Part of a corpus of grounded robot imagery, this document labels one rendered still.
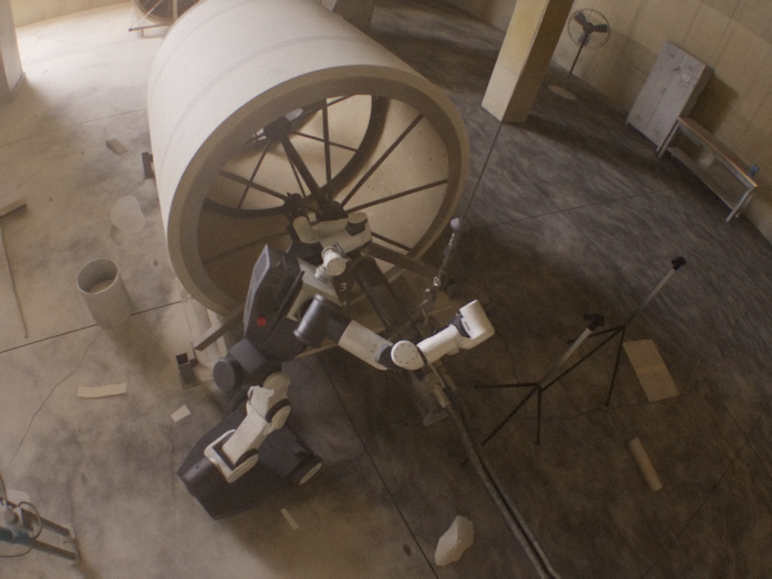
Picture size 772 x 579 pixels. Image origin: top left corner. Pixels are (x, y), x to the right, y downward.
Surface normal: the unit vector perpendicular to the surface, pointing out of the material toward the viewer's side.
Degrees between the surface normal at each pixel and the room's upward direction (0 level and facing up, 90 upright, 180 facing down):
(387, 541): 0
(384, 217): 52
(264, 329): 67
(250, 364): 8
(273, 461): 0
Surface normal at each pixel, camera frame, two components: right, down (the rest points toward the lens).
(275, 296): 0.29, 0.45
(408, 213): -0.69, -0.07
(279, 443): 0.19, -0.64
